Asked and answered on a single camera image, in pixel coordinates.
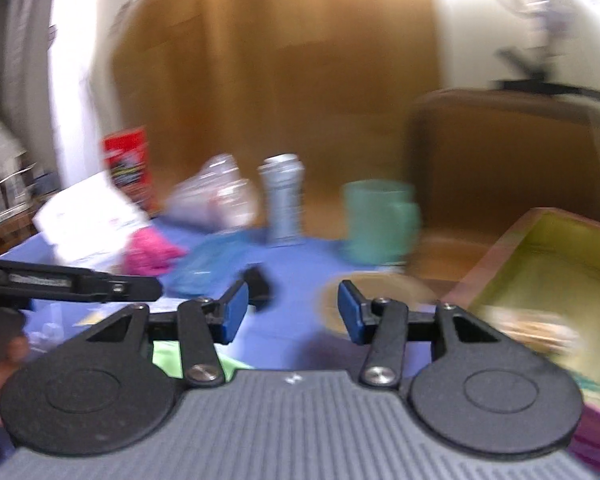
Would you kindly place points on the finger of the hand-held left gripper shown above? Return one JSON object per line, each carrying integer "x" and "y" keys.
{"x": 80, "y": 282}

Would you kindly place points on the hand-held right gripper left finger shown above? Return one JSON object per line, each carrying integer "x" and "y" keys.
{"x": 235, "y": 312}

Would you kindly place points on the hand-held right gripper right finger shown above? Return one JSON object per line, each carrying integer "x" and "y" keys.
{"x": 351, "y": 317}

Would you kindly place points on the blue plastic bag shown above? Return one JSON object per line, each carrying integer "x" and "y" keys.
{"x": 205, "y": 265}

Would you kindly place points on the pink fluffy cloth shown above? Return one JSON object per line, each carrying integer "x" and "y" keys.
{"x": 150, "y": 252}

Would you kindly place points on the green cloth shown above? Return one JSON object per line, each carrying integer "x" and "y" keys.
{"x": 167, "y": 360}

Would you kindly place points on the pink biscuit tin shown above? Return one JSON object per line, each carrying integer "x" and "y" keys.
{"x": 555, "y": 260}

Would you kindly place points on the round tin can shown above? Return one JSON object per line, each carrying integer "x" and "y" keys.
{"x": 405, "y": 290}

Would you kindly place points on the white tissue pack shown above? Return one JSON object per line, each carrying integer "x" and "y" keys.
{"x": 87, "y": 220}

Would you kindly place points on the blue printed tablecloth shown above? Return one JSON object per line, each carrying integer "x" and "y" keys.
{"x": 295, "y": 265}

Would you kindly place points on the green translucent cup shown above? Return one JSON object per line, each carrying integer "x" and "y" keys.
{"x": 377, "y": 220}

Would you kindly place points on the plastic bag of cups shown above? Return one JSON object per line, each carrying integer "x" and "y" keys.
{"x": 215, "y": 200}

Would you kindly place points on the patterned milk carton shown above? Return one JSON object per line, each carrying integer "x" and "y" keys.
{"x": 282, "y": 200}

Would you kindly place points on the red snack packet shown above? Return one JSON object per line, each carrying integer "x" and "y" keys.
{"x": 127, "y": 165}

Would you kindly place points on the pale flat packet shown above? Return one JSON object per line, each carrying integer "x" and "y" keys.
{"x": 530, "y": 330}

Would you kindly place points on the brown chair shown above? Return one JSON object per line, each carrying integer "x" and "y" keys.
{"x": 505, "y": 160}

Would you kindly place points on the wooden panel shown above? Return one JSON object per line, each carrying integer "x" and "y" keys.
{"x": 280, "y": 60}

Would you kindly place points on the black stand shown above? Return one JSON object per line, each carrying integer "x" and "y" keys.
{"x": 530, "y": 82}

